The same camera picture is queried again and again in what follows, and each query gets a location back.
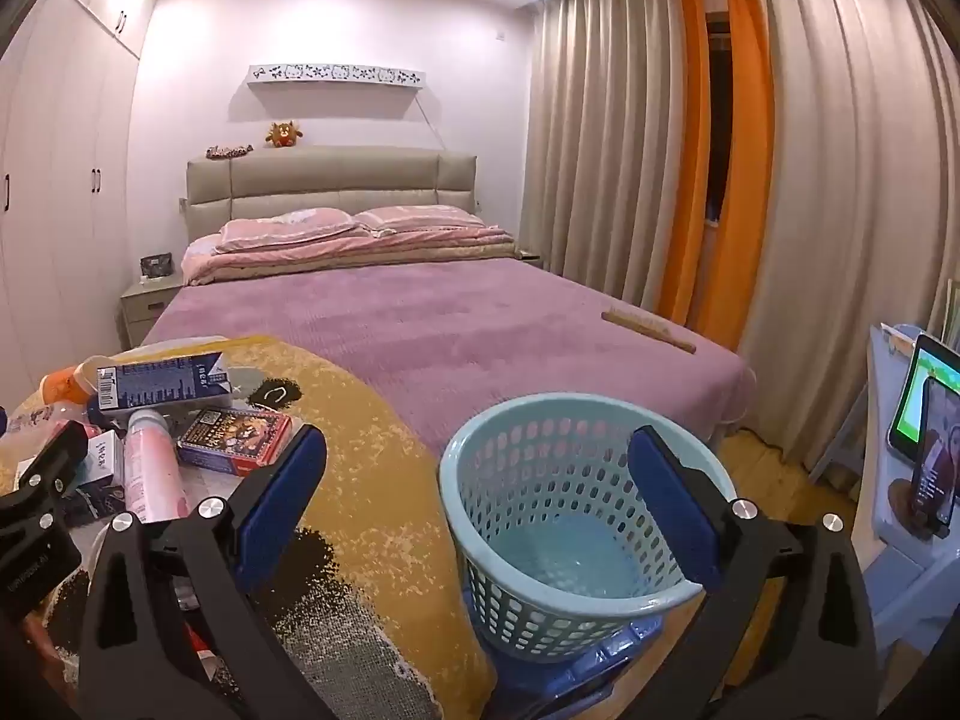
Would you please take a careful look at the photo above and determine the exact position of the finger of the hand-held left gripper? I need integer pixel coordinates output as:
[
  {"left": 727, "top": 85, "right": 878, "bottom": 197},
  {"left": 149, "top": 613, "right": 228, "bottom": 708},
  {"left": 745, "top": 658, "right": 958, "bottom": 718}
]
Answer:
[{"left": 15, "top": 420, "right": 89, "bottom": 497}]

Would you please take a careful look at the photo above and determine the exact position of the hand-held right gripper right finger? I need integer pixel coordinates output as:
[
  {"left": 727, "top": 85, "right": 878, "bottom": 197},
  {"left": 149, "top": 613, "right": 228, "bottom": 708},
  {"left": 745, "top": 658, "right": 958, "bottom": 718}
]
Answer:
[{"left": 626, "top": 426, "right": 880, "bottom": 720}]

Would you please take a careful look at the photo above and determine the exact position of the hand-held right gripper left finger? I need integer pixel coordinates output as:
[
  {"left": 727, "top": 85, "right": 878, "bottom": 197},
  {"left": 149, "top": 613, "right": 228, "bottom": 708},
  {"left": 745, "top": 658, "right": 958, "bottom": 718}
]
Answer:
[{"left": 75, "top": 424, "right": 331, "bottom": 720}]

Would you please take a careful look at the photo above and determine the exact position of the blue white printed carton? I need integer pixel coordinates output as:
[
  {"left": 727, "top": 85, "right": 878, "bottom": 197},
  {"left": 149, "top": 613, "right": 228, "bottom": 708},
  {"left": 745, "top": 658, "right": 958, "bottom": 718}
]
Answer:
[{"left": 96, "top": 354, "right": 232, "bottom": 418}]

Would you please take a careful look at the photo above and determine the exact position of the light blue perforated plastic basket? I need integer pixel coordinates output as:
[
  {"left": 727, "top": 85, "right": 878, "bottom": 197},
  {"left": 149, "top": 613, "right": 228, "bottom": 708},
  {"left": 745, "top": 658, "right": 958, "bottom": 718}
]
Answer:
[{"left": 439, "top": 392, "right": 740, "bottom": 665}]

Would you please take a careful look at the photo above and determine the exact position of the small white printed box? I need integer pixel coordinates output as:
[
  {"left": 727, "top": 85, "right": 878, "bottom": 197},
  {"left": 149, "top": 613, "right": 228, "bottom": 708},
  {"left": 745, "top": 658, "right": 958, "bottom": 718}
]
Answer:
[{"left": 75, "top": 431, "right": 125, "bottom": 488}]

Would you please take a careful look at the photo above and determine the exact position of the dark blue small box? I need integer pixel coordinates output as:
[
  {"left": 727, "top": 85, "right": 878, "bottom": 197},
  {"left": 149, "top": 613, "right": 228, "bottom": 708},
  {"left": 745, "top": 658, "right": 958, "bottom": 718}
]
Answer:
[{"left": 64, "top": 484, "right": 122, "bottom": 524}]

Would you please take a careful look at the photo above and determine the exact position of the colourful card box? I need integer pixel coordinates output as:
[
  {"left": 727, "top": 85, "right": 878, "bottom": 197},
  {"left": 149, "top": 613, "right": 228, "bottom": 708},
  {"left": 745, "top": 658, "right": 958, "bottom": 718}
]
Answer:
[{"left": 176, "top": 406, "right": 293, "bottom": 478}]

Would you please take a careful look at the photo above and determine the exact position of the yellow round printed rug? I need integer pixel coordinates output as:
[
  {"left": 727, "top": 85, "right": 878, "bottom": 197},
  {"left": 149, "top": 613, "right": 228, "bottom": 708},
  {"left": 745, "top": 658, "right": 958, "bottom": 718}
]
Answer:
[{"left": 0, "top": 335, "right": 496, "bottom": 720}]

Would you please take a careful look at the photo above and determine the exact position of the orange and white wipes pack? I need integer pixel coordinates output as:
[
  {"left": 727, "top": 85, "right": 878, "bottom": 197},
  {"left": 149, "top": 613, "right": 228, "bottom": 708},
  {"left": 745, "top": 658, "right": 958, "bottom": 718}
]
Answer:
[{"left": 45, "top": 355, "right": 151, "bottom": 410}]

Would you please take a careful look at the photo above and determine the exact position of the pink spray can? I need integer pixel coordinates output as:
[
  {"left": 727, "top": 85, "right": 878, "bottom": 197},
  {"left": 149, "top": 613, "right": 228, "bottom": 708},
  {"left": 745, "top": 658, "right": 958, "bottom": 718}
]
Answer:
[{"left": 122, "top": 409, "right": 193, "bottom": 526}]

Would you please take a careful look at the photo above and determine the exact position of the blue plastic stool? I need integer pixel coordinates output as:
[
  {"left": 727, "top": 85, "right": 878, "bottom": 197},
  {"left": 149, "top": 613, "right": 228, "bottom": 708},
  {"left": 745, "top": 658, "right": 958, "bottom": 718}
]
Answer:
[{"left": 469, "top": 600, "right": 710, "bottom": 720}]

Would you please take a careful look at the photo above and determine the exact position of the beige nightstand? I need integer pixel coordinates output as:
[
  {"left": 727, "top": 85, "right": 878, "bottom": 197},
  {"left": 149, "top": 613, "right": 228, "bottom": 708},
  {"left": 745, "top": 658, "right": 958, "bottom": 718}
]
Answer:
[{"left": 120, "top": 274, "right": 185, "bottom": 350}]

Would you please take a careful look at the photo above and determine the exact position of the wooden stick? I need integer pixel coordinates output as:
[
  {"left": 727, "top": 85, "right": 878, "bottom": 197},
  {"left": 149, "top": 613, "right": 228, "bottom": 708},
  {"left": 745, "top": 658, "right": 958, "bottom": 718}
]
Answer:
[{"left": 602, "top": 309, "right": 697, "bottom": 355}]

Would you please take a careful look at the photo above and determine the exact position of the pink folded quilt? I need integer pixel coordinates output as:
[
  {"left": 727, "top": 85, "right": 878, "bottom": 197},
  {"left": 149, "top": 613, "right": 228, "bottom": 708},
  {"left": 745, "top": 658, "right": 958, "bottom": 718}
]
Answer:
[{"left": 182, "top": 227, "right": 518, "bottom": 286}]

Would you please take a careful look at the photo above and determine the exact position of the wooden phone stand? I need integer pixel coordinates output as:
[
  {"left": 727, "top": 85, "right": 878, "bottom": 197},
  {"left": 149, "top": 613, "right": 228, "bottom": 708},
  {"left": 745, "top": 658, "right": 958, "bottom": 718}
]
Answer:
[{"left": 887, "top": 476, "right": 953, "bottom": 541}]

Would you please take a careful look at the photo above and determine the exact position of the white side table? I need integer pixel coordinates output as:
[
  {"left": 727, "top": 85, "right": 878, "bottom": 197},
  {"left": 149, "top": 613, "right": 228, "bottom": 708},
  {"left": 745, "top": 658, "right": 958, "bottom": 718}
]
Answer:
[{"left": 808, "top": 322, "right": 960, "bottom": 661}]

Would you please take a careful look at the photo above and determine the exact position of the purple bedspread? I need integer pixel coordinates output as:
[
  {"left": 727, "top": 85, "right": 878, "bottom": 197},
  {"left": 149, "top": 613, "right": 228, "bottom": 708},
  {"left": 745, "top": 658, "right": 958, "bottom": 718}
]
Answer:
[{"left": 142, "top": 259, "right": 755, "bottom": 458}]

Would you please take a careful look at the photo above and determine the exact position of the pink pillow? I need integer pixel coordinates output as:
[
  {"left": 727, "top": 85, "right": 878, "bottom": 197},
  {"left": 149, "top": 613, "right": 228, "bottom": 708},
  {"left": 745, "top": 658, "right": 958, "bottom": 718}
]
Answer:
[
  {"left": 217, "top": 208, "right": 374, "bottom": 254},
  {"left": 352, "top": 205, "right": 488, "bottom": 235}
]

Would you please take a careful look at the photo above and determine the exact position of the tablet with green screen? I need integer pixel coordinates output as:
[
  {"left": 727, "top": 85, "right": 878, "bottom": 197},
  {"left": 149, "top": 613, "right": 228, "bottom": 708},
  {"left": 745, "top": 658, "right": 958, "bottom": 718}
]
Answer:
[{"left": 887, "top": 332, "right": 960, "bottom": 460}]

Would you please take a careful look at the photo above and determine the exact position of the white wardrobe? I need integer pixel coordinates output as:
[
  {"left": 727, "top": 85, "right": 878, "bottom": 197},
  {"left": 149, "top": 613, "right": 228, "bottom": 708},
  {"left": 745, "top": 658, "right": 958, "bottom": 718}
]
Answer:
[{"left": 0, "top": 0, "right": 158, "bottom": 406}]

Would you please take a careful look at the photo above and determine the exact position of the black smartphone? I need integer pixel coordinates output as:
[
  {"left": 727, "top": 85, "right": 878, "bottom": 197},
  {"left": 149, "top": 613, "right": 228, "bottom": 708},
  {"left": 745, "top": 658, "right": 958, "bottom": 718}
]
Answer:
[{"left": 907, "top": 375, "right": 960, "bottom": 533}]

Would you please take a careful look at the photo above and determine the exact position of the beige padded headboard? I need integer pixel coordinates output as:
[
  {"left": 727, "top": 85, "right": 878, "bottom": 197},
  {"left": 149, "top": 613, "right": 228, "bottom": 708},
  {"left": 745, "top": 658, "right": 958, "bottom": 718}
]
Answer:
[{"left": 180, "top": 150, "right": 481, "bottom": 248}]

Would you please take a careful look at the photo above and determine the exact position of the orange curtain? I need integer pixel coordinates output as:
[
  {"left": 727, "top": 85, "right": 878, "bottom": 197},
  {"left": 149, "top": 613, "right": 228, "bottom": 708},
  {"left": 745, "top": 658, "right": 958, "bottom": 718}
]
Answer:
[
  {"left": 656, "top": 0, "right": 711, "bottom": 323},
  {"left": 690, "top": 0, "right": 777, "bottom": 351}
]

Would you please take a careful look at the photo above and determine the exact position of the beige curtain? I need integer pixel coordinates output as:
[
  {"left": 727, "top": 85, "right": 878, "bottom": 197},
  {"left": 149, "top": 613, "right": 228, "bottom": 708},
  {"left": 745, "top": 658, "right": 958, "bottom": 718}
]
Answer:
[
  {"left": 739, "top": 0, "right": 960, "bottom": 466},
  {"left": 521, "top": 0, "right": 706, "bottom": 310}
]

